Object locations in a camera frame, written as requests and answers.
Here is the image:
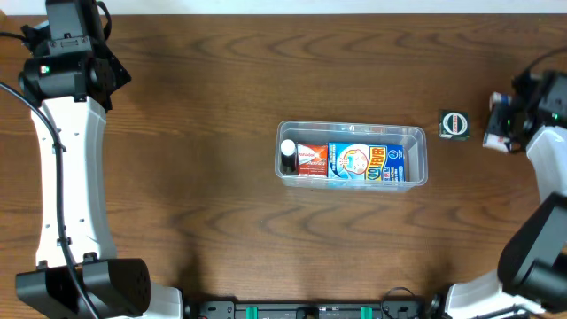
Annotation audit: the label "white Panadol box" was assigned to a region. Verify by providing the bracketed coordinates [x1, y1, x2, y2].
[483, 92, 513, 153]

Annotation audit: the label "clear plastic container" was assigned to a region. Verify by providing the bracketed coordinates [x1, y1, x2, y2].
[275, 121, 429, 192]

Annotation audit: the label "blue Kool Fever box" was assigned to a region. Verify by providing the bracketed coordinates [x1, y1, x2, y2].
[328, 143, 406, 182]

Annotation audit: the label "red Panadol box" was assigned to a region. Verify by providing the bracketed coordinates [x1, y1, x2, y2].
[297, 144, 328, 177]

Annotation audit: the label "black bottle white cap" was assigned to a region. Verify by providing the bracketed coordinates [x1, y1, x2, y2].
[280, 139, 297, 174]

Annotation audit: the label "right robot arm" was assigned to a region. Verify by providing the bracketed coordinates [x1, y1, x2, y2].
[426, 69, 566, 319]

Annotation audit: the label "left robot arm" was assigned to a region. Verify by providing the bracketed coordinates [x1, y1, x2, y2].
[15, 0, 183, 318]

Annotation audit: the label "right black cable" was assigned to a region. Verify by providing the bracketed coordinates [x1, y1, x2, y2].
[469, 46, 567, 319]

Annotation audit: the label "black cable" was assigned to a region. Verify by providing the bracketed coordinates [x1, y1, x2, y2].
[469, 46, 567, 319]
[0, 0, 112, 319]

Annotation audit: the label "left black cable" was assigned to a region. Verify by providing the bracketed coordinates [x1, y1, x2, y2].
[0, 0, 112, 319]

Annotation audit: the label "black mounting rail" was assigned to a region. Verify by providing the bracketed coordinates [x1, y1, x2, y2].
[183, 297, 436, 319]

